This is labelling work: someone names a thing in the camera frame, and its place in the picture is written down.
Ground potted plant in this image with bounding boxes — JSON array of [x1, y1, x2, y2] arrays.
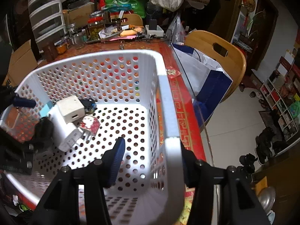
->
[[240, 9, 266, 44]]

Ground white and blue paper bag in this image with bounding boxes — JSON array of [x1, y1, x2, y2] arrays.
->
[[171, 43, 233, 132]]

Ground stack of gift boxes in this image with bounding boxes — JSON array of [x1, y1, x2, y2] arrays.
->
[[277, 48, 300, 94]]

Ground black and blue charger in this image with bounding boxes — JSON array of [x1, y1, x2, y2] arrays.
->
[[80, 98, 96, 112]]

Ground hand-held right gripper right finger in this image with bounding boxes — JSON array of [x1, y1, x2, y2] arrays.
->
[[180, 146, 271, 225]]

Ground tall clear glass jar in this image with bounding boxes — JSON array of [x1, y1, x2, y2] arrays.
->
[[66, 23, 78, 45]]

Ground metal basin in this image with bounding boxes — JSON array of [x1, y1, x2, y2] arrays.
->
[[258, 186, 276, 212]]

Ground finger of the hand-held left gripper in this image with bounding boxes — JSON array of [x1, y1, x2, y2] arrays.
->
[[0, 117, 54, 175], [0, 84, 36, 107]]

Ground flat cardboard box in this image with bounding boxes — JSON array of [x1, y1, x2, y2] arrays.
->
[[5, 40, 39, 86]]

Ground red patterned charger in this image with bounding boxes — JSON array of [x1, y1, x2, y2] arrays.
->
[[77, 115, 101, 141]]

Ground clear plastic bag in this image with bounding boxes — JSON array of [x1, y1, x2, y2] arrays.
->
[[168, 13, 187, 44]]

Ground white plastic drawer tower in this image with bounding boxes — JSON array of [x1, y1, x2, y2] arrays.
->
[[28, 0, 67, 51]]

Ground red envelope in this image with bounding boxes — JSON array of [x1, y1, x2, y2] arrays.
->
[[166, 68, 183, 79]]

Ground glass pickle jar red lid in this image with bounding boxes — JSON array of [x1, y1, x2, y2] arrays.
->
[[87, 17, 105, 40]]

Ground white power strip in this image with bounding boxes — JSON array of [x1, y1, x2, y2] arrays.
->
[[145, 25, 164, 37]]

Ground white charger with teal plug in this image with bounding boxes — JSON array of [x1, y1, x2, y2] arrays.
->
[[39, 101, 83, 152]]

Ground round red wall ornament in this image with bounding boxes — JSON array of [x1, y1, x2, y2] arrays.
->
[[242, 0, 256, 12]]

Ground dark floor mat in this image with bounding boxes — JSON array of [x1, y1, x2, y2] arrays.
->
[[259, 110, 277, 125]]

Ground brown cardboard box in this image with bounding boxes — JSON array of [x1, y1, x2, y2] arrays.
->
[[63, 2, 95, 27]]

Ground white perforated plastic basket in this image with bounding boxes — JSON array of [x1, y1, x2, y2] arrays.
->
[[0, 50, 188, 225]]

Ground wooden chair with handle hole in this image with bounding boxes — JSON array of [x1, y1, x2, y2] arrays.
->
[[184, 30, 247, 102]]

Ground small jar with orange contents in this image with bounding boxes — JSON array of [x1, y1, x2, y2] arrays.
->
[[55, 42, 68, 55]]

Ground black shoes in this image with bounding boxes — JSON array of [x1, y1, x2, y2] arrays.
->
[[239, 153, 256, 174]]

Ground wooden stool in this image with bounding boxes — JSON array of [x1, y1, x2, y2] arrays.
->
[[254, 176, 269, 193]]

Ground black boots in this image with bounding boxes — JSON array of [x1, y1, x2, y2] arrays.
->
[[255, 127, 275, 164]]

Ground yellow packet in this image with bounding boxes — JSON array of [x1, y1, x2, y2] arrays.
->
[[119, 29, 136, 37]]

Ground plain wooden chair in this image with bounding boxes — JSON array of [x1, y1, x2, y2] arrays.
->
[[118, 13, 144, 26]]

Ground white cube charger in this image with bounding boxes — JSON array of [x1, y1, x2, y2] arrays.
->
[[57, 95, 85, 124]]

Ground short clear glass jar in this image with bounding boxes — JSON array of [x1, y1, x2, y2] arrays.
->
[[73, 31, 86, 49]]

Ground dark brown box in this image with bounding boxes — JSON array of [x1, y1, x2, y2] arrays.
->
[[42, 41, 58, 62]]

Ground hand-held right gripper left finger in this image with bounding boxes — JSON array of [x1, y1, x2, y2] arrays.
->
[[29, 136, 126, 225]]

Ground white and blue bowl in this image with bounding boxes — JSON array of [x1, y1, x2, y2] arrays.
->
[[266, 210, 276, 224]]

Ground white cubby shelf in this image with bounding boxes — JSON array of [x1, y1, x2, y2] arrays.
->
[[259, 77, 300, 141]]

